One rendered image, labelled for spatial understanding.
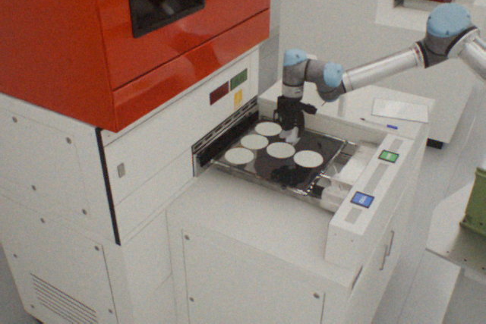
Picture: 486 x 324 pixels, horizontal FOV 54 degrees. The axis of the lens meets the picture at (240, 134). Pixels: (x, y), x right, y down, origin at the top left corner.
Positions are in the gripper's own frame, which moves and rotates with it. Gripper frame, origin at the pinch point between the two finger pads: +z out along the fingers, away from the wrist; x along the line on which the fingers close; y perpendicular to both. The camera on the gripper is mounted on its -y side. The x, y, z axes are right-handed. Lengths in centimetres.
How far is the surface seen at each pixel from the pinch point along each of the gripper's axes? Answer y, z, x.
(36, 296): 94, 65, -44
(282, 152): 6.2, 1.3, 1.6
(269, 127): 0.0, 1.3, -14.7
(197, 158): 35.4, -1.0, -8.3
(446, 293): -71, 91, 36
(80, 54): 70, -51, 4
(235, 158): 22.3, 1.3, -4.3
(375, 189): 1.0, -4.7, 39.7
